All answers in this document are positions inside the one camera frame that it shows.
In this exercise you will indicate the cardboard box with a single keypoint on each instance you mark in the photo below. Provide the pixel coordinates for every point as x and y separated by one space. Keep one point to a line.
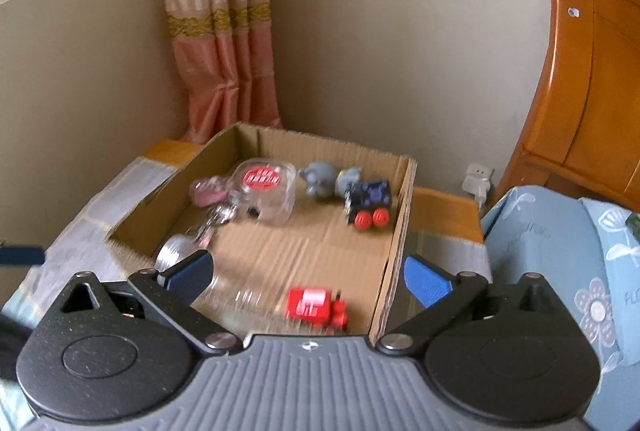
310 251

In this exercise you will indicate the blue floral bedsheet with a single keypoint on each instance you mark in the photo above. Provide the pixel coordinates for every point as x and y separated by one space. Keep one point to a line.
530 236

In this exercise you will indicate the wooden bed headboard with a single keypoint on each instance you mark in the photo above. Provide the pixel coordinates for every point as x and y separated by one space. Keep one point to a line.
585 111

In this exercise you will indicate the clear round container red label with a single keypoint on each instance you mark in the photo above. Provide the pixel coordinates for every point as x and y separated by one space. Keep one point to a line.
262 196

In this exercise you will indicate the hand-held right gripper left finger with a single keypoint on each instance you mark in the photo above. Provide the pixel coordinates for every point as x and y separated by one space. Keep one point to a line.
192 273

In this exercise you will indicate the black toy train car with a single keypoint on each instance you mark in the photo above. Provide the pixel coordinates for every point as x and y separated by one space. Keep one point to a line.
370 196

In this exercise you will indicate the blue floral pillow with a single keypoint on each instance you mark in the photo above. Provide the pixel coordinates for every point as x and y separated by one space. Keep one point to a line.
600 311

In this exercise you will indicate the pink and beige curtain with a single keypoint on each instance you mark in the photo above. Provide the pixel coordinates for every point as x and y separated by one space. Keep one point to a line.
220 21

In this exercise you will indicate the red toy train block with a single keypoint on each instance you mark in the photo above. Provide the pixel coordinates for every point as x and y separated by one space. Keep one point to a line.
310 306

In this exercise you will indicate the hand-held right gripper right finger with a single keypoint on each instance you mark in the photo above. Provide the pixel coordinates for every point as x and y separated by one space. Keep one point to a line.
425 281

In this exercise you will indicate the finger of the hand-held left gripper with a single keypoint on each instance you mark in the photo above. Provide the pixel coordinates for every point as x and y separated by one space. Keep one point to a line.
20 256

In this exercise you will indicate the small round sticker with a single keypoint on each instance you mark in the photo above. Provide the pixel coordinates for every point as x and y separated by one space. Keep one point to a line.
573 12

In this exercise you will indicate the white wall plug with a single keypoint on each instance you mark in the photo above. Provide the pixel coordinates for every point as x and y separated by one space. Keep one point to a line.
477 181

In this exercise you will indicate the grey animal figurine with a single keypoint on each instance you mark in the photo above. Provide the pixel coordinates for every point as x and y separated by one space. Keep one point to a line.
320 178

